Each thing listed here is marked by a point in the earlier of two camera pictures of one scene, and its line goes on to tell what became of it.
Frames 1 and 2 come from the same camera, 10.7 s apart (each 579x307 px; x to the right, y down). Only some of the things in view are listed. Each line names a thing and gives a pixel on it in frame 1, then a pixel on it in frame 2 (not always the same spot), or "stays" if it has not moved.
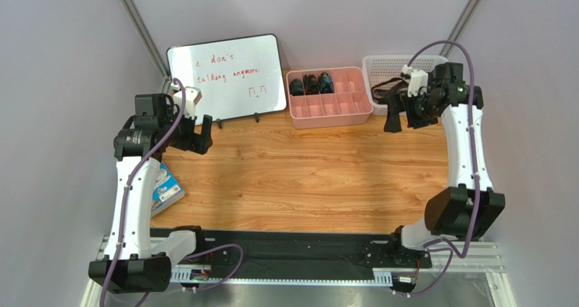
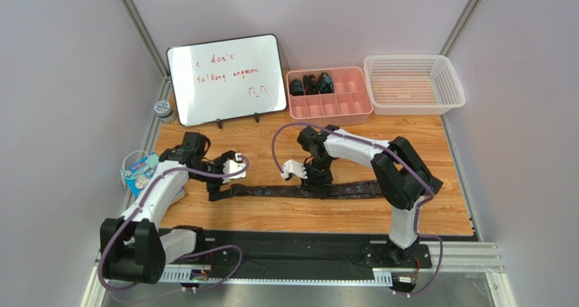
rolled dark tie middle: [311, 85] stays
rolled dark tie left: [296, 87] stays
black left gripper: [195, 138] -> [217, 183]
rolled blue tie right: [325, 83] stays
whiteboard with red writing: [236, 77] stays
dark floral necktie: [380, 96] -> [352, 190]
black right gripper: [404, 108] -> [318, 179]
